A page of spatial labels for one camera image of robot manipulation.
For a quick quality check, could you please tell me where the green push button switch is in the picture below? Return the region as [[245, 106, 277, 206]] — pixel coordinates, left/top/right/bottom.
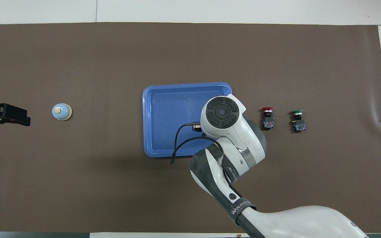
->
[[291, 110, 306, 132]]

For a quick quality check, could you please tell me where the red push button switch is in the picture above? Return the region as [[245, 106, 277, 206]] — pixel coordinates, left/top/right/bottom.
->
[[262, 107, 275, 130]]

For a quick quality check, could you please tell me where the blue plastic tray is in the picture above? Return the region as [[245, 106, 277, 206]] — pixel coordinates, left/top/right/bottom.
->
[[142, 82, 236, 158]]

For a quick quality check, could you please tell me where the brown table mat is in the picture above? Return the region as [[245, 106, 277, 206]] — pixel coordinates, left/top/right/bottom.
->
[[0, 22, 381, 233]]

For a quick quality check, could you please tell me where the light blue call bell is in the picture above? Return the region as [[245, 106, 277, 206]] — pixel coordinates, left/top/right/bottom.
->
[[52, 103, 72, 121]]

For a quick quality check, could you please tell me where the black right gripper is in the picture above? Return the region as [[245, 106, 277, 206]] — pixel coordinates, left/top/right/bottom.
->
[[192, 122, 208, 137]]

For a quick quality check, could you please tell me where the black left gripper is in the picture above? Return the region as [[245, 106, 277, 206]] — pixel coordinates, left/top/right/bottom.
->
[[0, 98, 31, 129]]

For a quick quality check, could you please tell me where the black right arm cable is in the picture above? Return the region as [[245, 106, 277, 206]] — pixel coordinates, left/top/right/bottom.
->
[[170, 123, 225, 166]]

